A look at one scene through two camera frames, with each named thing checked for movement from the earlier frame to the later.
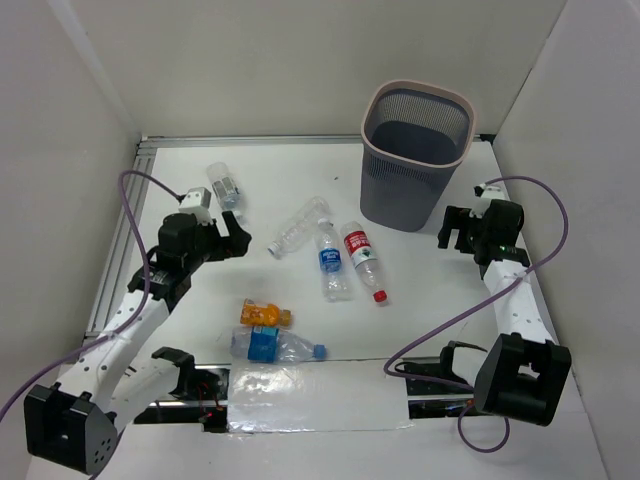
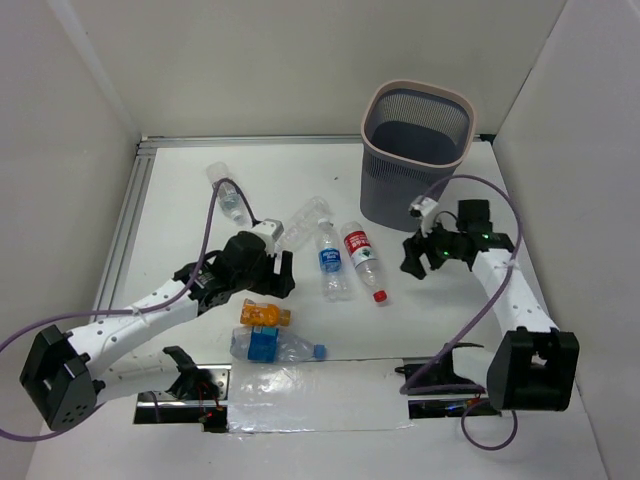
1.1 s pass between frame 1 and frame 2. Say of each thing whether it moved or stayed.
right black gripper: moved
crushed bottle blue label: stayed
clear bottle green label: stayed
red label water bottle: stayed
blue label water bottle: stayed
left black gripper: moved
